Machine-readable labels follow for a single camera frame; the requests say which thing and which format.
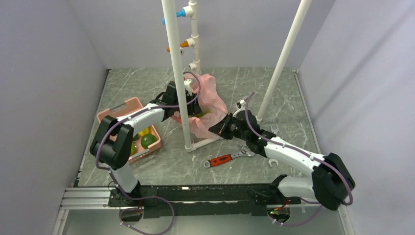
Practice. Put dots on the pink plastic bag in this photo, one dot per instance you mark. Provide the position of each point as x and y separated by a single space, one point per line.
209 100

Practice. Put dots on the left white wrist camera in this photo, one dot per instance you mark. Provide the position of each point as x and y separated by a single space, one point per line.
188 83

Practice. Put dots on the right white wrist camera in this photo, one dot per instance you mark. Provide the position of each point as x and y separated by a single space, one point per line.
240 106

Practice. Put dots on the dark green fake lime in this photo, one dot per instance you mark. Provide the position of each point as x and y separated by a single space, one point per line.
147 140

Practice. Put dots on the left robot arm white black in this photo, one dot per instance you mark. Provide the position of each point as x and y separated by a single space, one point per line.
112 142

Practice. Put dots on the blue faucet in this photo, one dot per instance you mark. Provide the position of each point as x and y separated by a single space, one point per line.
181 13

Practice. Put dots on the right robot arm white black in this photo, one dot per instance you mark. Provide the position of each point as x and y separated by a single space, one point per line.
327 182

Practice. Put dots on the orange faucet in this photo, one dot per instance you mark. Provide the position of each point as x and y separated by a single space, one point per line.
182 46

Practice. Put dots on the yellow fake fruit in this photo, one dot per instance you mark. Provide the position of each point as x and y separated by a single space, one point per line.
144 132

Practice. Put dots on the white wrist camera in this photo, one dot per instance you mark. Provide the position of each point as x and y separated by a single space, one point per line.
240 106
188 83

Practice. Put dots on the silver open end wrench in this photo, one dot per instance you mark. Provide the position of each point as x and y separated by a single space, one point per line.
273 162

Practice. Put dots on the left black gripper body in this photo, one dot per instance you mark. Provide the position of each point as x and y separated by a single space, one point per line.
192 107

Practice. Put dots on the white PVC pipe frame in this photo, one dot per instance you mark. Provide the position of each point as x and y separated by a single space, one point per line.
169 12

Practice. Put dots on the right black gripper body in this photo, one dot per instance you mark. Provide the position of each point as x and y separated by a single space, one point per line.
230 128

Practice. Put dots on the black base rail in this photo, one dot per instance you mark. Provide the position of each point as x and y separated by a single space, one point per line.
192 200

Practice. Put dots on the red handled adjustable wrench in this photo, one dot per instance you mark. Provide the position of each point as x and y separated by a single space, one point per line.
244 151

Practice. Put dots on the light green fake fruit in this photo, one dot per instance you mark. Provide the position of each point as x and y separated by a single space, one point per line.
133 150

